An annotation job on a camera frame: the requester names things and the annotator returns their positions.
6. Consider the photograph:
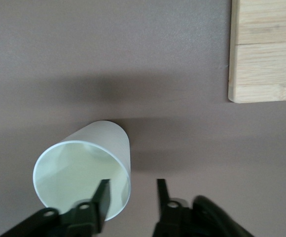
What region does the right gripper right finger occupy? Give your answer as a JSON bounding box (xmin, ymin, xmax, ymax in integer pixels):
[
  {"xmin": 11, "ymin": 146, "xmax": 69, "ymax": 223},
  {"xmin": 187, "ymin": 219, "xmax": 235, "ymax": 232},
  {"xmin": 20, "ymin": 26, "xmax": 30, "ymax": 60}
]
[{"xmin": 151, "ymin": 178, "xmax": 192, "ymax": 237}]

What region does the white plastic cup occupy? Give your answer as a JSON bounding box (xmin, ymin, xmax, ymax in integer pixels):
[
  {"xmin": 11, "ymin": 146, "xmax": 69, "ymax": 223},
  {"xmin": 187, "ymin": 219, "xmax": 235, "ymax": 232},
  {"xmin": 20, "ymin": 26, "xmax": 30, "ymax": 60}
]
[{"xmin": 32, "ymin": 120, "xmax": 131, "ymax": 222}]

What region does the bamboo cutting board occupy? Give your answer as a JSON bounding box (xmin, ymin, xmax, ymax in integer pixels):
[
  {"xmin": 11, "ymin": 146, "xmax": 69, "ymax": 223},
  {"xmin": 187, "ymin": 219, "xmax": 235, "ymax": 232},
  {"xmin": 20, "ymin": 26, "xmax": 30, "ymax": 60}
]
[{"xmin": 227, "ymin": 0, "xmax": 286, "ymax": 104}]

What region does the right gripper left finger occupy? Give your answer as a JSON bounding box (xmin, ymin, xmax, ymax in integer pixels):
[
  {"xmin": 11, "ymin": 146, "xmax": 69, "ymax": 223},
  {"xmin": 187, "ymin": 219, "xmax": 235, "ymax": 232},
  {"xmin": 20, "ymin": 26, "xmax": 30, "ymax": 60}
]
[{"xmin": 0, "ymin": 178, "xmax": 112, "ymax": 237}]

